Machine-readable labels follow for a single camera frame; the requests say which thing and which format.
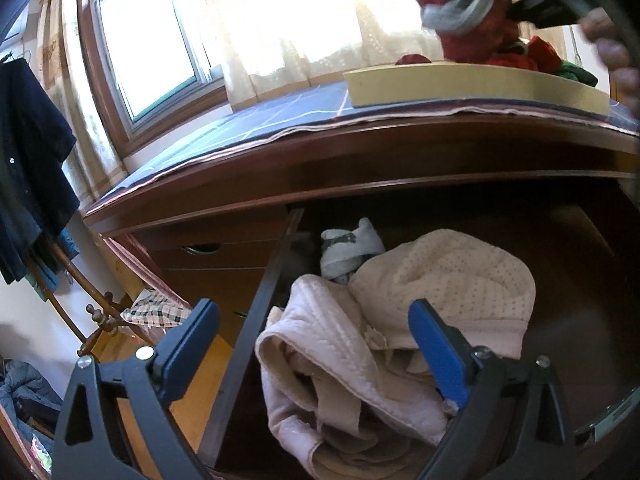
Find floral cushion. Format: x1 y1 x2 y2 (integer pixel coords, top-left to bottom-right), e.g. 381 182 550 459
30 435 53 476

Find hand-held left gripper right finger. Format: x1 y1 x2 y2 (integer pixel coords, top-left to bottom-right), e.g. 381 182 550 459
407 298 576 480

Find cream lace curtain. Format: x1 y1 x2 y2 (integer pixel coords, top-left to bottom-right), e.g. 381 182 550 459
200 0 571 111

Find blue plaid cloth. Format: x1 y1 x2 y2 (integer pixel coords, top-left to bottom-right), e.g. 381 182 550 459
87 77 640 201

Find dark red underwear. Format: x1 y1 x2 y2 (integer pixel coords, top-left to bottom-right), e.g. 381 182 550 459
416 0 521 65

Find beige satin bra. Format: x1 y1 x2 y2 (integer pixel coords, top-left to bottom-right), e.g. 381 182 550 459
255 274 451 478

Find dark hanging clothes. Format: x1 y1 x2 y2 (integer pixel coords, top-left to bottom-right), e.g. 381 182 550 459
0 57 81 283

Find wide wooden drawer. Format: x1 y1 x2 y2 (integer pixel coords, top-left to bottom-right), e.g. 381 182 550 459
197 190 640 480

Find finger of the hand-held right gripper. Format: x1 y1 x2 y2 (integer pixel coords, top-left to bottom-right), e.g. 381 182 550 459
507 0 556 23

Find person's right hand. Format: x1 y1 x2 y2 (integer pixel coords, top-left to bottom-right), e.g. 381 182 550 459
582 10 638 106

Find bright red underwear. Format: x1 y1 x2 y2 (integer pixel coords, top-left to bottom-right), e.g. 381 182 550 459
487 36 568 73

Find patterned beige curtain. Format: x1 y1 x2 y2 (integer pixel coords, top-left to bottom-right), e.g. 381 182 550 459
35 0 128 201

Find cream dotted bra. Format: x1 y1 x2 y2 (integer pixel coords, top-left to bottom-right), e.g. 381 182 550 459
349 228 537 361

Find shallow cardboard tray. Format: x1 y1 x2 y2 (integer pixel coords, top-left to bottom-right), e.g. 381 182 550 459
342 61 611 116

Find green underwear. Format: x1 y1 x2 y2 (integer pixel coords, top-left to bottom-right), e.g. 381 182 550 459
552 60 599 87

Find blue padded jacket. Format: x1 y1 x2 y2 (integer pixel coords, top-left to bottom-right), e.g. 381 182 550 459
0 360 63 431

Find dark wooden dresser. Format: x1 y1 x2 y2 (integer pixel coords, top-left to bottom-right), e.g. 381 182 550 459
82 110 640 351

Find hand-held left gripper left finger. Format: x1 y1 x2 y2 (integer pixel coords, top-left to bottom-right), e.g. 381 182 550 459
52 298 221 480

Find white grey sock roll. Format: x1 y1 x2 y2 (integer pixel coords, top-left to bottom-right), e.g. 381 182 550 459
320 217 386 281

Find wooden coat rack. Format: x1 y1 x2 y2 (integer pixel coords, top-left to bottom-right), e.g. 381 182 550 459
40 240 156 356

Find wooden framed window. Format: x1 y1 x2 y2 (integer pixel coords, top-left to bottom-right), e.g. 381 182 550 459
77 0 228 153

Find checkered cloth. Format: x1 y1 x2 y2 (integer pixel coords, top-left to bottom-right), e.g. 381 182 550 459
120 290 193 328

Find teal hanging garment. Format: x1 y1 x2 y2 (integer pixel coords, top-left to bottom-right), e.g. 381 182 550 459
27 230 81 301

